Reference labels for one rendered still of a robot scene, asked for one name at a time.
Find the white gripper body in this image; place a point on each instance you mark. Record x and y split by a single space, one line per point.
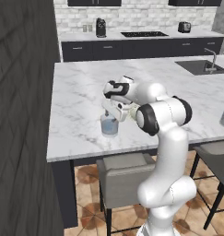
116 110

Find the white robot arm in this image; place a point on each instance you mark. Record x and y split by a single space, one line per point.
170 147

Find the glass of water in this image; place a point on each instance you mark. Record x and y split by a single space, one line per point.
109 126
133 110

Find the dark base cupboard run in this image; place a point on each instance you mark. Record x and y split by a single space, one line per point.
132 49

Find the grey padded stool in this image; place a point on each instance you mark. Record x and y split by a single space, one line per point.
125 181
216 162

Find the black hob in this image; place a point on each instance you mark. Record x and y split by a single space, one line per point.
144 34

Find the black coffee machine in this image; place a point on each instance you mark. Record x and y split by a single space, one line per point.
100 28

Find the dark grey tall cabinet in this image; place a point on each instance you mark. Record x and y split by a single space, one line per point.
22 123

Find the dark sink basin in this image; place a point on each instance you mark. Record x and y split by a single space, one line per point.
199 67

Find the black toaster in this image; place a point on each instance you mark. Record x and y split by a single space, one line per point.
184 27

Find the silver tap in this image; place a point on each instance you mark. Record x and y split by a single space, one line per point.
213 61

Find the wall socket plate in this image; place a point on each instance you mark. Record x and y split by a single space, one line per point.
87 28

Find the dark wall cupboard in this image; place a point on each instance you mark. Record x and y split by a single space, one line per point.
194 2
94 2

